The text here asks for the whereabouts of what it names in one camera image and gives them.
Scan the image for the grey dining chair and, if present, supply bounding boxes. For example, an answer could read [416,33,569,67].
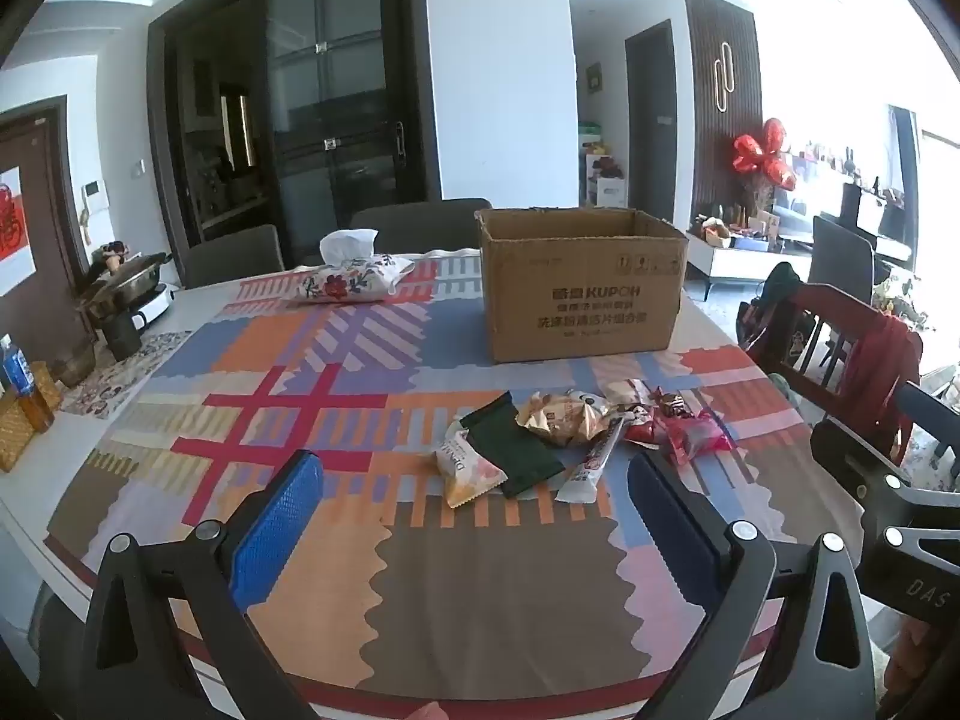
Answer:
[350,199,492,254]
[184,225,286,290]
[810,216,875,308]

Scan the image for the black glass sliding doors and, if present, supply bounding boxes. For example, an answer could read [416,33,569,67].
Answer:
[148,0,445,260]

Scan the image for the floral tissue pouch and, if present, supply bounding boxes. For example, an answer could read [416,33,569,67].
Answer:
[296,229,415,305]

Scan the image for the blue-capped drink bottle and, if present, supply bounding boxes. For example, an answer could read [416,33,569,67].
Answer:
[0,341,55,434]

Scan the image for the red cloth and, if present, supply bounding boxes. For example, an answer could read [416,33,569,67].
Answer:
[844,311,925,437]

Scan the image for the dark cup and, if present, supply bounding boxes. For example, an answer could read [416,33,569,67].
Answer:
[101,311,143,362]

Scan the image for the dark interior door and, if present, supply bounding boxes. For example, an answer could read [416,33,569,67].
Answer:
[625,19,695,230]

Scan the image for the dark garment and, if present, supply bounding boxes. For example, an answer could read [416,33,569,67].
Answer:
[739,262,815,350]

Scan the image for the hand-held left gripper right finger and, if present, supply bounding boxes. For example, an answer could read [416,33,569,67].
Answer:
[626,450,878,720]

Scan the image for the white electric cooker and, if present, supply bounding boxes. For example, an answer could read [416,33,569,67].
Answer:
[112,283,178,332]

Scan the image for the red paper door poster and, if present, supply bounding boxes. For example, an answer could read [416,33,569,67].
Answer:
[0,169,35,276]

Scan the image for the woven basket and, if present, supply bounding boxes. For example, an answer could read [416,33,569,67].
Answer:
[0,382,65,473]

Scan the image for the metal cooking pot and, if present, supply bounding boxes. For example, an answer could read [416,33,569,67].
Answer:
[79,251,170,316]

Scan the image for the dark wooden chair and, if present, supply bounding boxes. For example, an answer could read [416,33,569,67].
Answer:
[739,281,925,466]

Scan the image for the red snack packet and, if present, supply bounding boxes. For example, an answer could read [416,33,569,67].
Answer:
[621,388,691,445]

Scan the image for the slatted wall panel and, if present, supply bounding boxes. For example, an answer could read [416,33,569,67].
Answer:
[682,0,763,235]

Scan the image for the glass jar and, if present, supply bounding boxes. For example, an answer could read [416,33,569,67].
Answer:
[52,345,98,389]

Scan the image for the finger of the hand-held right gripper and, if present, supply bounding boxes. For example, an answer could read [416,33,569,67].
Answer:
[808,418,960,518]

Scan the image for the white stick snack packet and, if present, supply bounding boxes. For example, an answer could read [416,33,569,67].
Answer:
[555,420,627,505]

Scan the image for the brown cardboard box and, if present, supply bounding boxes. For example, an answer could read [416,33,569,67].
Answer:
[475,206,689,365]

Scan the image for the red foil balloon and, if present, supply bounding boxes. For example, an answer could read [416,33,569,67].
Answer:
[731,118,800,193]

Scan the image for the clear red-edged snack packet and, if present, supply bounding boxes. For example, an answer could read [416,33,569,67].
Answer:
[600,377,657,410]

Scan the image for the floral placemat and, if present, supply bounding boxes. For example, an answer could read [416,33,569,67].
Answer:
[60,330,193,418]

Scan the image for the brown wooden door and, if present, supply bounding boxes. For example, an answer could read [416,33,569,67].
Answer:
[0,96,102,372]

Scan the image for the pink snack packet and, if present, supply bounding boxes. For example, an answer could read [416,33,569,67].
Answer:
[660,409,740,466]

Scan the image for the white low cabinet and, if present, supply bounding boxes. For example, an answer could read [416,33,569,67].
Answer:
[686,229,818,302]

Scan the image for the orange white snack packet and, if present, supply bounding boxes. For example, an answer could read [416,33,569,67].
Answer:
[435,426,509,509]

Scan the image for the golden snack packet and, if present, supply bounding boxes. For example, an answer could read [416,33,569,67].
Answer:
[516,390,612,447]

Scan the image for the dark green snack packet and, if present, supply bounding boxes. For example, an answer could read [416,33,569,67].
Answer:
[459,390,567,500]

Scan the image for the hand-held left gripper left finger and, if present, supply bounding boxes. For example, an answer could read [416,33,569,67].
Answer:
[75,448,325,720]

